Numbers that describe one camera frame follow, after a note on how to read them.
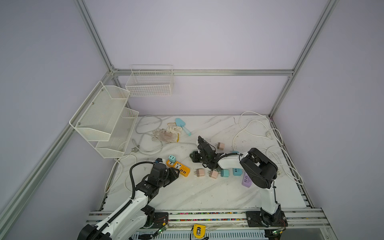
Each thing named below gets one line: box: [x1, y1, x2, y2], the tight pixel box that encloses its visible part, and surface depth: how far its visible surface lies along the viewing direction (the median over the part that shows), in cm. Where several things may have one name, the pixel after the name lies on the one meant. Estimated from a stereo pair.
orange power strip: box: [166, 159, 191, 177], surface depth 92 cm
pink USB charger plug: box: [209, 170, 219, 179], surface depth 90 cm
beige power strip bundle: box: [152, 122, 183, 143], surface depth 110 cm
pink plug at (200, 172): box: [194, 168, 205, 177], surface depth 90 cm
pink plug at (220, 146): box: [215, 142, 225, 151], surface depth 103 cm
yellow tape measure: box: [193, 224, 206, 239], surface depth 71 cm
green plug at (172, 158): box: [168, 154, 177, 163], surface depth 90 cm
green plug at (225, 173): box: [220, 169, 230, 178], surface depth 90 cm
